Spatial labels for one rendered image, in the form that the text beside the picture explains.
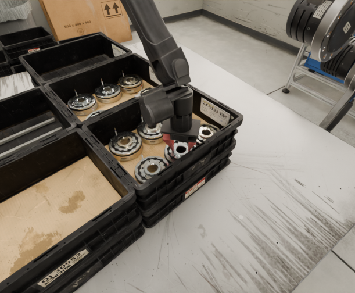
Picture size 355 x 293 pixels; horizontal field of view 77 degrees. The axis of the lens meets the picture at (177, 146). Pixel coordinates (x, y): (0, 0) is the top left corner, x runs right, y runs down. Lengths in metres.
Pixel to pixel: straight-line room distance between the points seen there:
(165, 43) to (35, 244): 0.54
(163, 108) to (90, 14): 3.17
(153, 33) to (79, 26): 3.08
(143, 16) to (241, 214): 0.61
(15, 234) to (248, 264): 0.60
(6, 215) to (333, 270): 1.55
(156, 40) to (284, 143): 0.70
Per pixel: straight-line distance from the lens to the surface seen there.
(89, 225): 0.50
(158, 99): 0.50
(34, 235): 0.66
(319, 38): 0.78
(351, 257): 1.74
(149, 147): 0.73
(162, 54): 0.51
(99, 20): 3.64
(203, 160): 0.66
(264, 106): 1.19
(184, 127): 0.57
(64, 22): 3.54
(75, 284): 0.68
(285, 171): 0.92
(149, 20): 0.52
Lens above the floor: 1.36
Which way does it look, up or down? 47 degrees down
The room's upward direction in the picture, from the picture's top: straight up
